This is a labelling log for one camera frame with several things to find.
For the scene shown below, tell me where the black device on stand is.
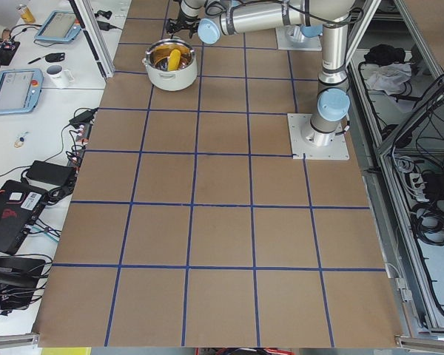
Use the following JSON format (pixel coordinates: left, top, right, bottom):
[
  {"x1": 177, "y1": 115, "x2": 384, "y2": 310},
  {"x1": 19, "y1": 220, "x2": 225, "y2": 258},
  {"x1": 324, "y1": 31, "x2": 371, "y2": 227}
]
[{"x1": 0, "y1": 256, "x2": 51, "y2": 315}]

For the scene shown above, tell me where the near blue teach pendant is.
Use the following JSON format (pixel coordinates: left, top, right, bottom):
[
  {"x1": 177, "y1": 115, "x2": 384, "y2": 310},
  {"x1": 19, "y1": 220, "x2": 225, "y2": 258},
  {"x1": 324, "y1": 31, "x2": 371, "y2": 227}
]
[{"x1": 0, "y1": 69, "x2": 44, "y2": 115}]

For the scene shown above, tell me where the black clothing pile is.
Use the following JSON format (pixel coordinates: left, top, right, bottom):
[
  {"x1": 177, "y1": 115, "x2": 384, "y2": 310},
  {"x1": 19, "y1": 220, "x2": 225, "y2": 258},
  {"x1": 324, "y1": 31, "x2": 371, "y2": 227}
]
[{"x1": 364, "y1": 44, "x2": 406, "y2": 66}]

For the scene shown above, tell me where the white crumpled cloth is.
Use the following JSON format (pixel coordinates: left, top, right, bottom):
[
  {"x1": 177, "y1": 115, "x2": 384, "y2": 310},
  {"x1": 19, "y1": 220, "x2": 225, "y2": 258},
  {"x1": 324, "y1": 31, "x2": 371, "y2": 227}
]
[{"x1": 366, "y1": 64, "x2": 412, "y2": 95}]

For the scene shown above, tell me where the blue teach pendant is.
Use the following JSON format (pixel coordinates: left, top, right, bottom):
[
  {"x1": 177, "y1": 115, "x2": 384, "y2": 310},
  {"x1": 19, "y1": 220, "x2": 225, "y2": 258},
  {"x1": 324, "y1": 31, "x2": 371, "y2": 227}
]
[
  {"x1": 35, "y1": 10, "x2": 81, "y2": 44},
  {"x1": 0, "y1": 69, "x2": 44, "y2": 115}
]

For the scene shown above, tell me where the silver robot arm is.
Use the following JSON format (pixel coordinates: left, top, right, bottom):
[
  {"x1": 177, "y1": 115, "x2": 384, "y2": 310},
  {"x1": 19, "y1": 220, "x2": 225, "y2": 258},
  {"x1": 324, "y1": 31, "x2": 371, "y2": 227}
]
[{"x1": 166, "y1": 0, "x2": 354, "y2": 146}]

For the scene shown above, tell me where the black power adapter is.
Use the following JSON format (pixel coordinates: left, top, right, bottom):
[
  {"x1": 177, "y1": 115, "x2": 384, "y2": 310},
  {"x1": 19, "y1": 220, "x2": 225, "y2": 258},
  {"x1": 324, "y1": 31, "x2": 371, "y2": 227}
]
[{"x1": 26, "y1": 160, "x2": 75, "y2": 186}]

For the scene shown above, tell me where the black laptop with stickers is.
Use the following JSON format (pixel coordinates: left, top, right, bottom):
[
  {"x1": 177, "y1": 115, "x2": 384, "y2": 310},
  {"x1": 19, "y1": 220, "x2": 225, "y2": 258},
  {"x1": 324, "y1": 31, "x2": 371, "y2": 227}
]
[{"x1": 0, "y1": 180, "x2": 48, "y2": 255}]

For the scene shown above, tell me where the black power strip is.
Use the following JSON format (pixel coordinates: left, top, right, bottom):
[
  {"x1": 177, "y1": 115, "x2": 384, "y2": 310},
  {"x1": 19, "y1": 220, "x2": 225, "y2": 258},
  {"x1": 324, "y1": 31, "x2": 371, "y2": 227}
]
[{"x1": 66, "y1": 108, "x2": 98, "y2": 169}]

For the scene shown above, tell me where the aluminium frame post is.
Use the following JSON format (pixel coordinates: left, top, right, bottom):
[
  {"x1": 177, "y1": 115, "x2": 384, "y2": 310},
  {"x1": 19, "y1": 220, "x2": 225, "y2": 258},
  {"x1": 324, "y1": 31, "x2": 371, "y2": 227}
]
[{"x1": 69, "y1": 0, "x2": 115, "y2": 80}]

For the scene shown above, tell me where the far blue teach pendant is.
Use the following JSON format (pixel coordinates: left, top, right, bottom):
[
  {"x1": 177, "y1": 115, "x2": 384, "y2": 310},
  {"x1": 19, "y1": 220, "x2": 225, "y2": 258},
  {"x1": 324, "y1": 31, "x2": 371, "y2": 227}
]
[{"x1": 35, "y1": 10, "x2": 81, "y2": 44}]

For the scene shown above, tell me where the white cooking pot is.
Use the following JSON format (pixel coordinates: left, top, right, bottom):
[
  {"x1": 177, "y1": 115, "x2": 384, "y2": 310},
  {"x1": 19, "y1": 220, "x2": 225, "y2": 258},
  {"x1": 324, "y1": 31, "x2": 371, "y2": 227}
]
[{"x1": 142, "y1": 37, "x2": 198, "y2": 91}]

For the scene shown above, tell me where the white mug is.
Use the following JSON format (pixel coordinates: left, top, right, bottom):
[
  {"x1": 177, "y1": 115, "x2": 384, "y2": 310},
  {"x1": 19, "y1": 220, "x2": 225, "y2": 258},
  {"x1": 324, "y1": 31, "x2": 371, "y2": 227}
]
[{"x1": 46, "y1": 64, "x2": 75, "y2": 89}]

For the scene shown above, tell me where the yellow corn cob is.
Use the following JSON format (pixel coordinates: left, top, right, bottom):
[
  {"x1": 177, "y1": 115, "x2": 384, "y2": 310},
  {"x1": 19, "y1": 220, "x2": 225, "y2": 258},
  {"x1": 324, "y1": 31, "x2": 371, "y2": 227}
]
[{"x1": 167, "y1": 49, "x2": 181, "y2": 72}]

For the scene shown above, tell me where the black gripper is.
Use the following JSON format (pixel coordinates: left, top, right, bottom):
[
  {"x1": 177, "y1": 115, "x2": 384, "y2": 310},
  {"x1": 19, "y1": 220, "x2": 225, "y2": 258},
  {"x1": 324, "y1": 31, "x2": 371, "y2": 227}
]
[{"x1": 165, "y1": 14, "x2": 200, "y2": 37}]

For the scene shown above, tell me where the black cable coil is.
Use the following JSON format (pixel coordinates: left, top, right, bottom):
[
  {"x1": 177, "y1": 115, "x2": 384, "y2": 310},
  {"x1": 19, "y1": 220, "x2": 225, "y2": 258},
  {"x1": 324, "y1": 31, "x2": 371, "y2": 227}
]
[{"x1": 410, "y1": 199, "x2": 444, "y2": 246}]

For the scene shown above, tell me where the yellow drink can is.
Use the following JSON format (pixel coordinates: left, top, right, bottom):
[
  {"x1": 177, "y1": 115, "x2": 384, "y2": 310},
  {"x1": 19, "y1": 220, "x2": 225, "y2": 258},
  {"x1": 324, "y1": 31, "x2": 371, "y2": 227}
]
[{"x1": 16, "y1": 4, "x2": 36, "y2": 24}]

